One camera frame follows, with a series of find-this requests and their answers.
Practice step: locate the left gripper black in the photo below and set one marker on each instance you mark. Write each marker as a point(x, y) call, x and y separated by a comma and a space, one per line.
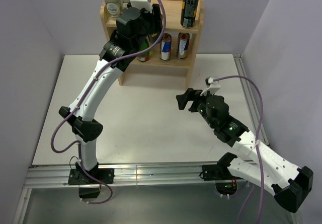
point(155, 22)

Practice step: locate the aluminium rail right side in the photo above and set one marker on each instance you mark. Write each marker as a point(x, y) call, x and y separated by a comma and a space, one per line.
point(250, 99)

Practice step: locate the silver blue energy can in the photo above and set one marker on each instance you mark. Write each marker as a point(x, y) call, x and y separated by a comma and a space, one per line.
point(183, 45)
point(165, 47)

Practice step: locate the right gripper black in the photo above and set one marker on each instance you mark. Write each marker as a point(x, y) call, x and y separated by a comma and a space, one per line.
point(190, 94)

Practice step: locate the aluminium rail front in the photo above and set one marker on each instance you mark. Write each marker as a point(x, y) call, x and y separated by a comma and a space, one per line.
point(151, 193)

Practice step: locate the green glass bottle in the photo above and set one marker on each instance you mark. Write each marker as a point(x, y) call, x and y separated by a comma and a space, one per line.
point(143, 57)

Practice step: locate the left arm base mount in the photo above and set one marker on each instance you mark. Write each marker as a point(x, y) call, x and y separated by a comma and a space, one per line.
point(79, 178)

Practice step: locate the aluminium rail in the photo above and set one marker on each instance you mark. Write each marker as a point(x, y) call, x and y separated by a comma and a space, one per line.
point(151, 193)
point(250, 99)

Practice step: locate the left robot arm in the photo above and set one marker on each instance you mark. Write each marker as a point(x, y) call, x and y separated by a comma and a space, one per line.
point(80, 113)

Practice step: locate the black can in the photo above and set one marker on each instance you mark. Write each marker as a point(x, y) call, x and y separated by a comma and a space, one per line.
point(188, 13)

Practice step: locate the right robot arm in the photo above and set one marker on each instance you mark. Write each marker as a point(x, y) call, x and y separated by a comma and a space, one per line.
point(287, 182)

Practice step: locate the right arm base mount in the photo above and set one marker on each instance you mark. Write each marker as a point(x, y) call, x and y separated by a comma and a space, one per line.
point(226, 185)

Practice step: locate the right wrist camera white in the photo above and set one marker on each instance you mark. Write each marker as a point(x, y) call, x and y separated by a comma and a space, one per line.
point(212, 86)

